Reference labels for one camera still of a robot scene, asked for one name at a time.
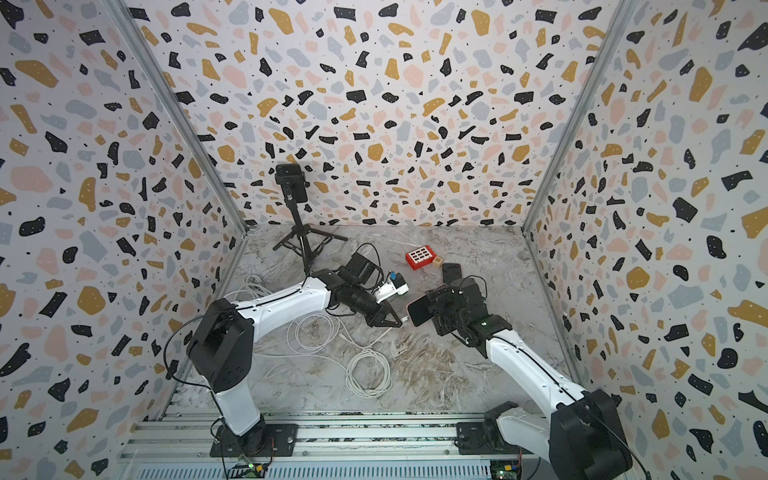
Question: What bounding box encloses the white charging cable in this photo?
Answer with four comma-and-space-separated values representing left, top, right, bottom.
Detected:
224, 272, 421, 400

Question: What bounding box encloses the black camera on tripod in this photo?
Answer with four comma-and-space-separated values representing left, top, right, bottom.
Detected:
273, 163, 348, 275

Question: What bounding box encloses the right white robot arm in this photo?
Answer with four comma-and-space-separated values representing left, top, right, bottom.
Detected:
408, 277, 638, 479

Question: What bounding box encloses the right circuit board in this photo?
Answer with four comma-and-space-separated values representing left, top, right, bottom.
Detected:
489, 460, 522, 480

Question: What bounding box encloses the aluminium rail frame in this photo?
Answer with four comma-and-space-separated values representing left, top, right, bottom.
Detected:
118, 410, 560, 479

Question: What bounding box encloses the phone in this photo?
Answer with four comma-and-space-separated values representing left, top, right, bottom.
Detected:
407, 295, 435, 327

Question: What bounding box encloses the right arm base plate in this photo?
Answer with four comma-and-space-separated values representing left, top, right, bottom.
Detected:
454, 421, 530, 455

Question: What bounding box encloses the circuit board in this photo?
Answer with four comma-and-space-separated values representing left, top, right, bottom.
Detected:
489, 460, 522, 480
238, 462, 270, 479

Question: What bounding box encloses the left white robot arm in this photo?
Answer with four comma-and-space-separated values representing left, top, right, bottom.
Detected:
187, 253, 409, 438

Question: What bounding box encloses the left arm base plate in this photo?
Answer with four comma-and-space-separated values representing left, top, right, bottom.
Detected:
209, 422, 299, 458

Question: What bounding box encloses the red grid box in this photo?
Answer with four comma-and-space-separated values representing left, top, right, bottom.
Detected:
405, 245, 437, 270

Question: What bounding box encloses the left circuit board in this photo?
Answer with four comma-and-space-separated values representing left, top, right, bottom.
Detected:
238, 462, 270, 479

